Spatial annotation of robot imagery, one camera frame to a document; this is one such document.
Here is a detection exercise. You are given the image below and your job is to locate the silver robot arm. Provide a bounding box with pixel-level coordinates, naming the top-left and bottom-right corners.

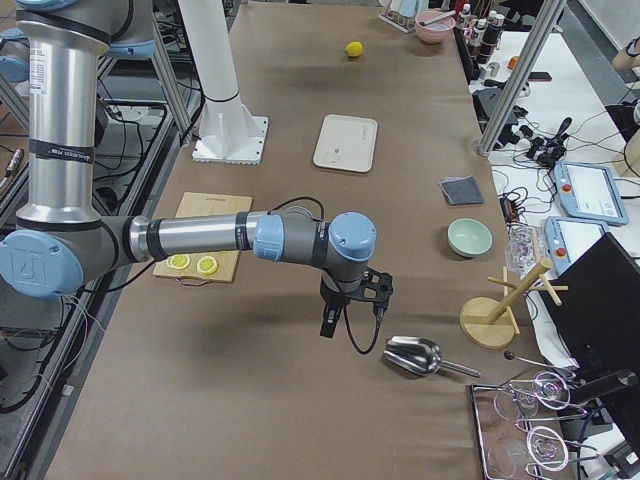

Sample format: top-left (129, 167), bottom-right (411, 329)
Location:
top-left (1, 1), bottom-right (393, 338)

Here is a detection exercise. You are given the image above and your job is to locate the wooden cutting board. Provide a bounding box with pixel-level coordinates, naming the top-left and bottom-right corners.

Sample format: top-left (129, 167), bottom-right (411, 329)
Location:
top-left (153, 192), bottom-right (253, 286)

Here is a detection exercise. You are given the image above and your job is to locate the grey folded cloth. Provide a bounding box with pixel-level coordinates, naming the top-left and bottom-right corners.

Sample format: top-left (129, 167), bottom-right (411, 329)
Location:
top-left (439, 176), bottom-right (484, 206)

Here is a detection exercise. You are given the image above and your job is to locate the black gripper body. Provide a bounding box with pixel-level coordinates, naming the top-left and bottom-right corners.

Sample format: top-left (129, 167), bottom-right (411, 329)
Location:
top-left (320, 268), bottom-right (393, 313)

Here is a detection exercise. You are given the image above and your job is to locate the blue teach pendant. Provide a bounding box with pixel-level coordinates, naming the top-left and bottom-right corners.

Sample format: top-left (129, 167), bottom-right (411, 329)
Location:
top-left (544, 216), bottom-right (609, 275)
top-left (553, 161), bottom-right (629, 226)

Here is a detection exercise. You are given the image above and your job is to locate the lemon slice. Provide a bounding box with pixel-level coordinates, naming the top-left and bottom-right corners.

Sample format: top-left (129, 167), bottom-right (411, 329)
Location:
top-left (166, 254), bottom-right (191, 271)
top-left (196, 255), bottom-right (219, 276)

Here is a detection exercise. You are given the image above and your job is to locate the metal scoop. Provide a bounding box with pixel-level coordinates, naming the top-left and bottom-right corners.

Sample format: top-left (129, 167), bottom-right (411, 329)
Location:
top-left (383, 336), bottom-right (481, 378)

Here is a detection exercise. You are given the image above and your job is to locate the pink bowl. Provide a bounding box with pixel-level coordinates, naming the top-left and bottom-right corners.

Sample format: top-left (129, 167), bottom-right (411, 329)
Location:
top-left (415, 10), bottom-right (456, 45)

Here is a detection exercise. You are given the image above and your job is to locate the wire glass rack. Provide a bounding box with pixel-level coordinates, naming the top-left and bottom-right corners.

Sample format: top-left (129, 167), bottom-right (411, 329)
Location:
top-left (470, 370), bottom-right (599, 479)

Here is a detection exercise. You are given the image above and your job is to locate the wooden mug tree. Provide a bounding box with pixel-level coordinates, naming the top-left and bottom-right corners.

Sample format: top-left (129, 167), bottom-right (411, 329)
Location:
top-left (459, 258), bottom-right (569, 349)

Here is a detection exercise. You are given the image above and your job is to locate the black monitor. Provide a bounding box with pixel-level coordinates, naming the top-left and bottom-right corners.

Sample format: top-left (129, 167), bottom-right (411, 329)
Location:
top-left (543, 233), bottom-right (639, 453)

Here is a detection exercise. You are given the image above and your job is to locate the white camera post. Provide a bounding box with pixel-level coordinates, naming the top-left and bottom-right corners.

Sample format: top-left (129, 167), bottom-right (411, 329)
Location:
top-left (179, 1), bottom-right (269, 165)

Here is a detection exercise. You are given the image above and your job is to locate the blue teach pendant lower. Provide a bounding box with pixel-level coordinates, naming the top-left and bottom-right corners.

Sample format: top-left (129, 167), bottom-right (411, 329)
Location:
top-left (544, 216), bottom-right (609, 275)

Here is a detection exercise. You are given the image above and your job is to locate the green ceramic bowl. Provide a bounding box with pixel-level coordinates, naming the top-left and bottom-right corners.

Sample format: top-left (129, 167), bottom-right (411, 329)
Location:
top-left (447, 218), bottom-right (493, 258)

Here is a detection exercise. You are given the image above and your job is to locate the lemon slice right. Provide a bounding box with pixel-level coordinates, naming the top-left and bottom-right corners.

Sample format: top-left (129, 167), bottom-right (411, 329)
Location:
top-left (196, 255), bottom-right (219, 276)

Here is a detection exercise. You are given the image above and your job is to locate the blue teach pendant upper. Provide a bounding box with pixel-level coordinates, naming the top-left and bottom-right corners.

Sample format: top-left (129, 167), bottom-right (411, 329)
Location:
top-left (553, 161), bottom-right (629, 226)

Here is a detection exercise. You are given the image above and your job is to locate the yellow lemon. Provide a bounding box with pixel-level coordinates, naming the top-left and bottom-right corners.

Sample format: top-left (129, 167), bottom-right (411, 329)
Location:
top-left (344, 41), bottom-right (364, 59)

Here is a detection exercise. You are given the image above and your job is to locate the lemon slice left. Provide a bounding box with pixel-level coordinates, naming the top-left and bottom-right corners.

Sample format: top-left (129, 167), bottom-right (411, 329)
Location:
top-left (166, 254), bottom-right (191, 271)

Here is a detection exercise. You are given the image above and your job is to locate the aluminium frame post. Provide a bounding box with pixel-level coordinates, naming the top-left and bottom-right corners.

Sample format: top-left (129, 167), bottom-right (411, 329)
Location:
top-left (476, 0), bottom-right (566, 157)

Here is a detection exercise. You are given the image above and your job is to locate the cream rectangular tray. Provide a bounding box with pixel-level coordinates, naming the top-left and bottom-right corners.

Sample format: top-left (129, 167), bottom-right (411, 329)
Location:
top-left (313, 114), bottom-right (378, 173)

